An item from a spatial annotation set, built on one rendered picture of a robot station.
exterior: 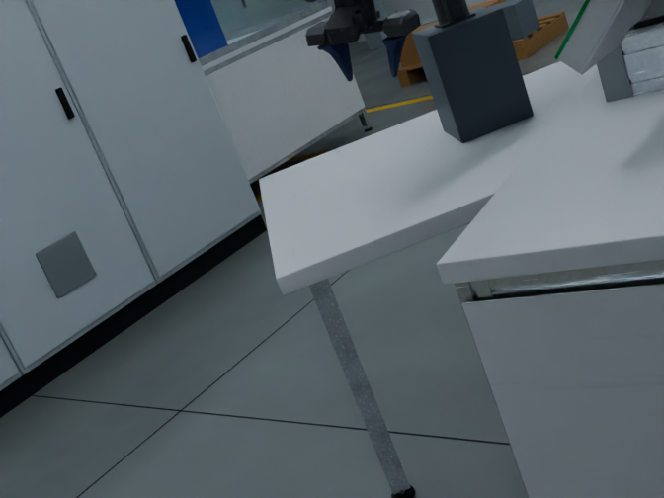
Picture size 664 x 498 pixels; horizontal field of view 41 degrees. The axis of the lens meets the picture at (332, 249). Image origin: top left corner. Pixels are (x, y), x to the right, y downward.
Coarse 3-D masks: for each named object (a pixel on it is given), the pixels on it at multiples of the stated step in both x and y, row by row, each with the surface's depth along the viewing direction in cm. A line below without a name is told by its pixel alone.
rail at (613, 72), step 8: (616, 48) 145; (608, 56) 146; (616, 56) 146; (600, 64) 148; (608, 64) 147; (616, 64) 146; (624, 64) 146; (600, 72) 148; (608, 72) 148; (616, 72) 147; (624, 72) 146; (608, 80) 148; (616, 80) 148; (624, 80) 147; (608, 88) 149; (616, 88) 148; (624, 88) 147; (608, 96) 149; (616, 96) 149; (624, 96) 148; (632, 96) 147
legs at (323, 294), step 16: (320, 288) 197; (320, 304) 197; (336, 304) 198; (336, 320) 199; (336, 336) 200; (336, 352) 201; (352, 352) 202; (352, 368) 203; (352, 384) 204; (368, 384) 204; (368, 400) 205; (368, 416) 207; (368, 432) 208; (384, 432) 208; (384, 448) 210; (384, 464) 211; (400, 464) 211; (400, 480) 212; (400, 496) 215
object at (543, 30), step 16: (496, 0) 721; (512, 0) 685; (528, 0) 674; (512, 16) 665; (528, 16) 673; (544, 16) 728; (560, 16) 711; (512, 32) 671; (528, 32) 672; (544, 32) 690; (560, 32) 710; (416, 48) 728; (528, 48) 669; (416, 64) 735; (400, 80) 745; (416, 80) 747
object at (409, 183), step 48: (384, 144) 181; (432, 144) 167; (480, 144) 154; (528, 144) 144; (288, 192) 173; (336, 192) 160; (384, 192) 149; (432, 192) 139; (480, 192) 130; (288, 240) 143; (336, 240) 134; (384, 240) 128; (288, 288) 128
